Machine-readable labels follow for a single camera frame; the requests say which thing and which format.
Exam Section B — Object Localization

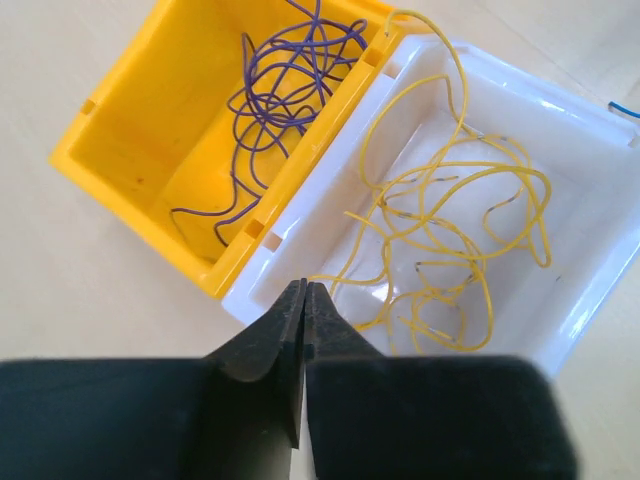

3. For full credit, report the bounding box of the white plastic bin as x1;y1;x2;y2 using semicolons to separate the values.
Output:
222;35;639;374

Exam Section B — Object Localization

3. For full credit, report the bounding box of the purple wire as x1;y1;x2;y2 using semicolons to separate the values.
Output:
170;0;369;246

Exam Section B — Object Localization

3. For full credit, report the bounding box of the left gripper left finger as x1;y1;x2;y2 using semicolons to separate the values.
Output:
1;280;306;479

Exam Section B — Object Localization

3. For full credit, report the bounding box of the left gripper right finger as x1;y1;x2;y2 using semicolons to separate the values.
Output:
304;283;580;479

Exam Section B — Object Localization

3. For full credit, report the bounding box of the blue wire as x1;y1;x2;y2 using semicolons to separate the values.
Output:
607;100;640;119

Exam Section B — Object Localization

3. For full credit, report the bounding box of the yellow plastic bin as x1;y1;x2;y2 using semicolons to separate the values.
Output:
50;1;405;299

